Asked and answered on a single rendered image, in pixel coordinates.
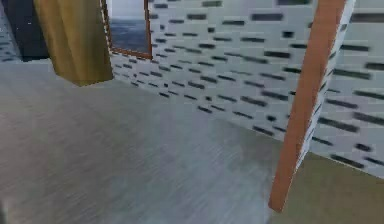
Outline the brown framed window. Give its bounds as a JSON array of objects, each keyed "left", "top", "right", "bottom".
[{"left": 100, "top": 0, "right": 154, "bottom": 61}]

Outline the yellow-brown wooden room door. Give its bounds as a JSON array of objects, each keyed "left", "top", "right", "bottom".
[{"left": 32, "top": 0, "right": 115, "bottom": 87}]

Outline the orange-brown wooden door frame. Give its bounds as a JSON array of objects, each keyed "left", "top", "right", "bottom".
[{"left": 268, "top": 0, "right": 348, "bottom": 214}]

